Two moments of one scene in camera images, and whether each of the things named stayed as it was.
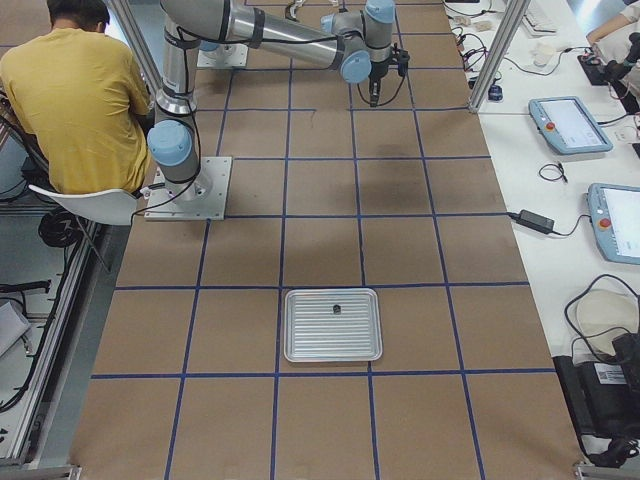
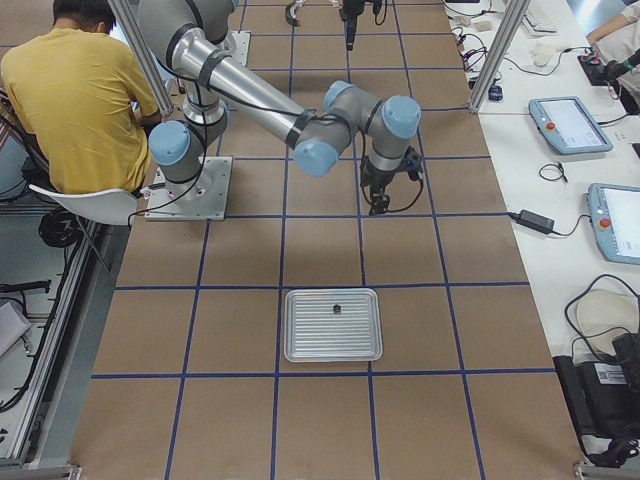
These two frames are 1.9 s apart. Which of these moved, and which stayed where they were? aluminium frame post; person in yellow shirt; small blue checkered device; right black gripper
Moved: right black gripper
Stayed: aluminium frame post; small blue checkered device; person in yellow shirt
